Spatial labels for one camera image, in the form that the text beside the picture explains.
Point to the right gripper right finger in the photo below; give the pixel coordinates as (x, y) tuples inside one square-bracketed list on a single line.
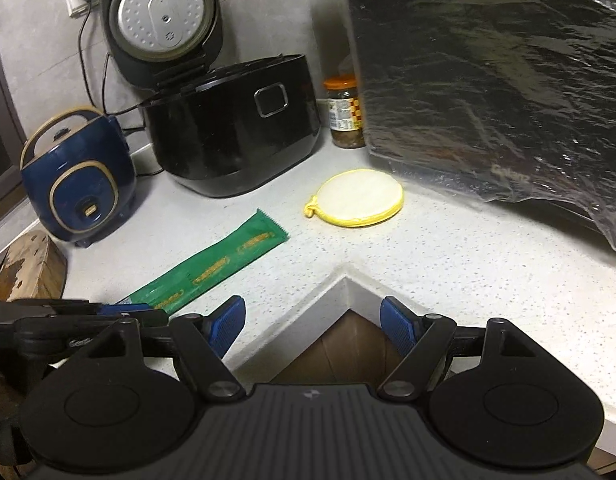
[(423, 342)]

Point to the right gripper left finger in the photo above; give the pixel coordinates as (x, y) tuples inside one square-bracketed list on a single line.
[(201, 342)]

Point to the green chopstick wrapper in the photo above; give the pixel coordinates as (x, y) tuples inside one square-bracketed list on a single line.
[(201, 272)]

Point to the round wooden chopping block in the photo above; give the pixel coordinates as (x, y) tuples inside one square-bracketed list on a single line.
[(33, 268)]

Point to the yellow round pot holder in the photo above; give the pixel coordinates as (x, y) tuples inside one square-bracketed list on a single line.
[(356, 198)]

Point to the blue rice cooker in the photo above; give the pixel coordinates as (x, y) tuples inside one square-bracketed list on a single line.
[(78, 174)]

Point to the black rice cooker open lid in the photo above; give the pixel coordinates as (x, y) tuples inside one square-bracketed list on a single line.
[(220, 131)]

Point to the glass jar orange lid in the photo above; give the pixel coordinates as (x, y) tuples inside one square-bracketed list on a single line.
[(345, 114)]

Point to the foil-covered microwave oven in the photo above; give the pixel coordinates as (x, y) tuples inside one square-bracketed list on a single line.
[(506, 100)]

